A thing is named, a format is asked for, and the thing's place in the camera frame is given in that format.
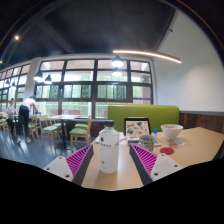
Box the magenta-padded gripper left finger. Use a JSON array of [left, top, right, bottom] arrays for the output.
[[43, 143, 95, 187]]

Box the green speckled white mug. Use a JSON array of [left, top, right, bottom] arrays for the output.
[[138, 134, 158, 153]]

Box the white ceramic bowl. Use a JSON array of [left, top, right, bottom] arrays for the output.
[[160, 123, 184, 141]]

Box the person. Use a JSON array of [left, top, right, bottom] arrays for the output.
[[4, 97, 18, 138], [16, 95, 39, 145]]

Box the flat round red coaster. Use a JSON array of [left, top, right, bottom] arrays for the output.
[[159, 146, 175, 156]]

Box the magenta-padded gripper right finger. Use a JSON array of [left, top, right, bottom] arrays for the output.
[[129, 143, 185, 186]]

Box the clear plastic water bottle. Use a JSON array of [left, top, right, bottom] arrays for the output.
[[98, 120, 120, 174]]

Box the crumpled clear plastic wrapper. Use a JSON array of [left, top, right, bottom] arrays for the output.
[[168, 138, 186, 147]]

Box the group of green-seated wooden chairs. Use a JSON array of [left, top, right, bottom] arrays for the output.
[[0, 113, 93, 153]]

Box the large black-framed window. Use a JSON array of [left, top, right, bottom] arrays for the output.
[[0, 59, 154, 120]]

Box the curved linear ceiling light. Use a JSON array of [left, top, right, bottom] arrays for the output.
[[112, 49, 183, 65]]

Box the group of pendant lamps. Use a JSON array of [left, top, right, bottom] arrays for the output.
[[3, 54, 125, 88]]

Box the black-framed stickered tablet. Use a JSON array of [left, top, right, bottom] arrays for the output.
[[123, 117, 152, 141]]

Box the green upholstered bench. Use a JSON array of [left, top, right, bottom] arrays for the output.
[[107, 104, 180, 133]]

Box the light wooden dining table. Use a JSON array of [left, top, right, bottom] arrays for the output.
[[48, 114, 81, 150]]

